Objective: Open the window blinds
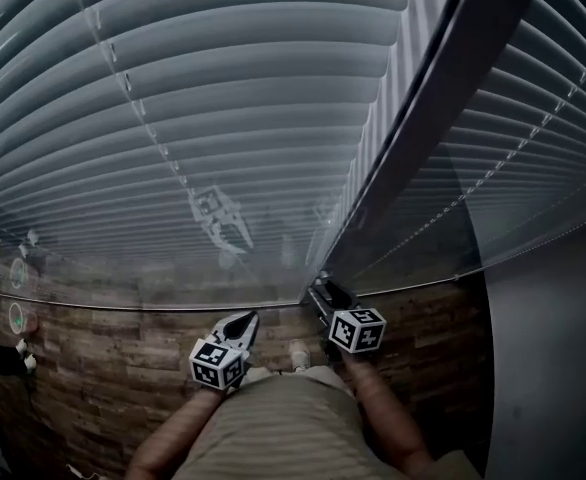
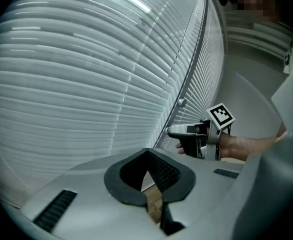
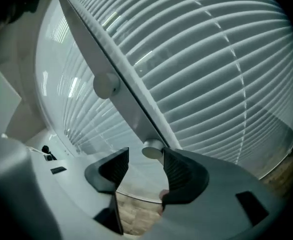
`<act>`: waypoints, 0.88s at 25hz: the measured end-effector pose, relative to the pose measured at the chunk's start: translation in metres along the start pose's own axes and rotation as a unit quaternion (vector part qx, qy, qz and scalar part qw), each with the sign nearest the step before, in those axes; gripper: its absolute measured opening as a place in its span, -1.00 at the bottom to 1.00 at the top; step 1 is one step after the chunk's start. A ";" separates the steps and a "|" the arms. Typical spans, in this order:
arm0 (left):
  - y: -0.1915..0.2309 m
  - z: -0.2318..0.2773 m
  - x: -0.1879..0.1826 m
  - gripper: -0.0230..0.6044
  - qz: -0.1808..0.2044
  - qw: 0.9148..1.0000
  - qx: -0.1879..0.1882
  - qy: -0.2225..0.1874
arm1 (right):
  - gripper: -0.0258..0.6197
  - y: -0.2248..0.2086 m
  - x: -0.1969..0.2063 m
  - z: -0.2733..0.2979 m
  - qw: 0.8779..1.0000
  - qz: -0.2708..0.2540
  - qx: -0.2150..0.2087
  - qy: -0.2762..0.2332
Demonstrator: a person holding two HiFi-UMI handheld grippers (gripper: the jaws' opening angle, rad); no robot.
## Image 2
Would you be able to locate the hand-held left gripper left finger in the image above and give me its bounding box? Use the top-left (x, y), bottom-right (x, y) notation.
top-left (103, 147), bottom-right (150, 208)

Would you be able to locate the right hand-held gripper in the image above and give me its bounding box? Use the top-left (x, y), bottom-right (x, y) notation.
top-left (166, 103), bottom-right (237, 160)

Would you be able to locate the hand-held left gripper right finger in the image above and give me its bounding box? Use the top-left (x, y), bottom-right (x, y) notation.
top-left (146, 147), bottom-right (196, 236)

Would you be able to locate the person's right forearm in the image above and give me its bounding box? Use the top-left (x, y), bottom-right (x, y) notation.
top-left (218, 132), bottom-right (288, 163)

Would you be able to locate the person's right hand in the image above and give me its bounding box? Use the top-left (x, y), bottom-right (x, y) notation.
top-left (175, 142), bottom-right (187, 156)

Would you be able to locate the person's light shirt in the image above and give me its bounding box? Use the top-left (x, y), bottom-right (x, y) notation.
top-left (273, 21), bottom-right (293, 76)

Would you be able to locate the metal window frame post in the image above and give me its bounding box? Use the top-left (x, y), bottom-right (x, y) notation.
top-left (152, 0), bottom-right (210, 150)

